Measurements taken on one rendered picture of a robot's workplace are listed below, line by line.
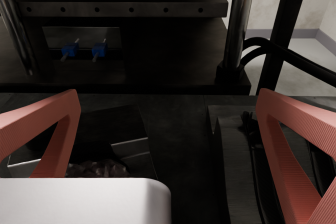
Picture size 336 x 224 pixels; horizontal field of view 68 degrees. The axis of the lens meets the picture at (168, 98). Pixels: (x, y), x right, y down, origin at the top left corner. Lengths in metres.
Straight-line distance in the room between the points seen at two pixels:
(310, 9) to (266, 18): 0.51
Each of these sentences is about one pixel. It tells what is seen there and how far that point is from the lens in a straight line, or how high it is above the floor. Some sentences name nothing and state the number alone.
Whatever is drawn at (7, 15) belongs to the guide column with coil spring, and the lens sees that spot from 0.99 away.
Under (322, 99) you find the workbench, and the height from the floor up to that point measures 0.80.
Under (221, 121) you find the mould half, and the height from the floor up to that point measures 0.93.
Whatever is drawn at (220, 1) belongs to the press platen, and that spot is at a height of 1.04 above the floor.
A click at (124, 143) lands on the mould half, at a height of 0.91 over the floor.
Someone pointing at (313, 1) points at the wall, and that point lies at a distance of 3.50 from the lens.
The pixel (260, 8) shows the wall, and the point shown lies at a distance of 3.28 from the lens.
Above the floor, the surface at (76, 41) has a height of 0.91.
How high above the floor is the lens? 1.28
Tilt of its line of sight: 37 degrees down
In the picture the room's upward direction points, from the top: straight up
